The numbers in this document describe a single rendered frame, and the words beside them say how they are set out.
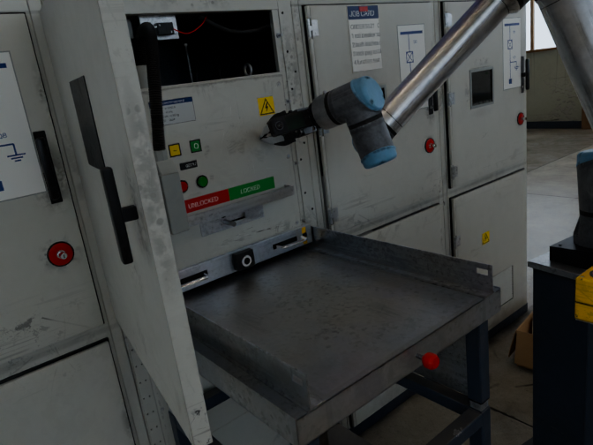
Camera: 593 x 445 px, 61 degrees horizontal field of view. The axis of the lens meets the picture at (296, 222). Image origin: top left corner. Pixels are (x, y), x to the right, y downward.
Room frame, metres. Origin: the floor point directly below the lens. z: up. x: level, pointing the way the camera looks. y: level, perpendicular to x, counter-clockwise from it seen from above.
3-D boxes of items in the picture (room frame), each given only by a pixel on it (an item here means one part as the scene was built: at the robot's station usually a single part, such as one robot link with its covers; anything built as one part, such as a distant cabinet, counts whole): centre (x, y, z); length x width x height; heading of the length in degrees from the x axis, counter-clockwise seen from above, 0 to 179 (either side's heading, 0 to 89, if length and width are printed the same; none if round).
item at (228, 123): (1.39, 0.17, 1.15); 0.48 x 0.01 x 0.48; 128
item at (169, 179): (1.20, 0.30, 1.14); 0.08 x 0.05 x 0.17; 38
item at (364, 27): (1.79, -0.31, 1.47); 0.15 x 0.01 x 0.21; 127
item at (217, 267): (1.40, 0.18, 0.89); 0.54 x 0.05 x 0.06; 128
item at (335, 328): (1.16, 0.00, 0.82); 0.68 x 0.62 x 0.06; 37
